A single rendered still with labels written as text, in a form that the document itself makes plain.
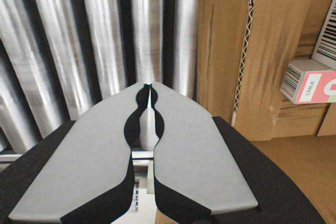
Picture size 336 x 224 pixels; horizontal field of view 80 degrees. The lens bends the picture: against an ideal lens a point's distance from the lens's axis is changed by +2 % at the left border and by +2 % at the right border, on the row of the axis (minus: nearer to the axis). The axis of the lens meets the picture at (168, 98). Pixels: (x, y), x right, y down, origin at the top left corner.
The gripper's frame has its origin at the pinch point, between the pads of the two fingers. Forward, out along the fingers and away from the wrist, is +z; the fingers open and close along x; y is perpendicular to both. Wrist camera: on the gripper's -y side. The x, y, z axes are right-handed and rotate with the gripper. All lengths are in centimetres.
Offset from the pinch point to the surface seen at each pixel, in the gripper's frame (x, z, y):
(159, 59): 0.8, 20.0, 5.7
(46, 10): -14.3, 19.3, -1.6
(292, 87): 21.2, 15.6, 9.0
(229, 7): 6.1, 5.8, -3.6
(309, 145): 29.4, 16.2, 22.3
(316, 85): 23.5, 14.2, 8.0
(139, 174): -5.1, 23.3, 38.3
